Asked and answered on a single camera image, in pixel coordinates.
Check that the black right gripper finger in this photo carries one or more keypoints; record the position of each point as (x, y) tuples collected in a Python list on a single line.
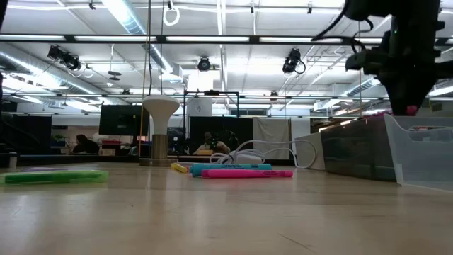
[(398, 92), (417, 88)]

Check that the pink slim highlighter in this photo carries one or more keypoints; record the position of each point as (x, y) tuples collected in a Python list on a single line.
[(244, 173)]

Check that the teal slim highlighter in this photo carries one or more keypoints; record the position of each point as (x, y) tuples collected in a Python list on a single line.
[(230, 166)]

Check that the short yellow highlighter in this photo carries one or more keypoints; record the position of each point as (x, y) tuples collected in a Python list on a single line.
[(179, 167)]

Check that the green chunky highlighter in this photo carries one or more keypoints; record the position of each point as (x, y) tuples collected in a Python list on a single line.
[(53, 176)]

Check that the purple chunky highlighter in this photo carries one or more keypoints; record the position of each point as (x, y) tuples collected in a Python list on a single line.
[(42, 169)]

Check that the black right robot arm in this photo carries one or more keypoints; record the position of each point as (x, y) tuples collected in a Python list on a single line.
[(389, 8)]

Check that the dark brown plastic bin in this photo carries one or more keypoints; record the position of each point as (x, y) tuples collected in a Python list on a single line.
[(357, 148)]

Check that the clear plastic bin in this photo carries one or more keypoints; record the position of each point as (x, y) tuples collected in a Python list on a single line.
[(421, 159)]

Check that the grey hanging cloth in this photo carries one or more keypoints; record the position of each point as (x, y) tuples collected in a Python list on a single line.
[(272, 134)]

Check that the person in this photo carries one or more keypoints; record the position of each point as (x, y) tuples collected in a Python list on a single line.
[(209, 146), (86, 146)]

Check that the yellow box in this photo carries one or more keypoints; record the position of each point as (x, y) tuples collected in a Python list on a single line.
[(204, 152)]

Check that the white mushroom table lamp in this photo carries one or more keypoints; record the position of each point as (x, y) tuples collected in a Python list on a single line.
[(161, 106)]

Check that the black background monitor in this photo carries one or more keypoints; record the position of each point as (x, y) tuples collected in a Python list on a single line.
[(124, 120)]

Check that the red tray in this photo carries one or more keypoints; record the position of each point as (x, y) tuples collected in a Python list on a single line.
[(111, 142)]

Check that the small grey cylinder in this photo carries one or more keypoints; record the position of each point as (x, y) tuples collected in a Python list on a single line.
[(13, 161)]

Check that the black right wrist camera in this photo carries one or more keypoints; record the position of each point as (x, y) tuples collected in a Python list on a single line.
[(364, 61)]

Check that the black ceiling camera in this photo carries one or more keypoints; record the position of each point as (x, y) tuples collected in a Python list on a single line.
[(67, 59), (292, 60), (204, 64)]

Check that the black background rig frame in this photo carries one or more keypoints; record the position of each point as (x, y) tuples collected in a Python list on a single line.
[(212, 93)]

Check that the black overhead frame beam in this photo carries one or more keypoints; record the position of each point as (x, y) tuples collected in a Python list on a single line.
[(212, 39)]

